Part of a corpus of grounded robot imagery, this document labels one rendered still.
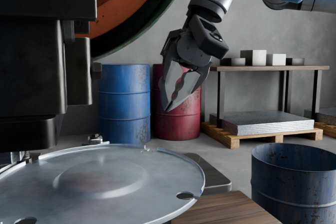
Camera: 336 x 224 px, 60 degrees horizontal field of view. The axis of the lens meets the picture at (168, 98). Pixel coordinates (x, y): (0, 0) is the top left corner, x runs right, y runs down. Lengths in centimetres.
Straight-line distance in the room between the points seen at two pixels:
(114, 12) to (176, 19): 322
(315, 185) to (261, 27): 335
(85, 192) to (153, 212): 9
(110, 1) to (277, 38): 406
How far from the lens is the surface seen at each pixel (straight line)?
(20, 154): 42
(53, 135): 32
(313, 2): 70
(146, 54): 380
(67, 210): 37
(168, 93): 53
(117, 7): 75
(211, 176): 44
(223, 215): 123
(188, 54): 53
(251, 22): 444
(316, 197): 145
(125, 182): 40
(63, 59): 34
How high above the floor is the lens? 95
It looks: 8 degrees down
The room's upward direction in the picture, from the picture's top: straight up
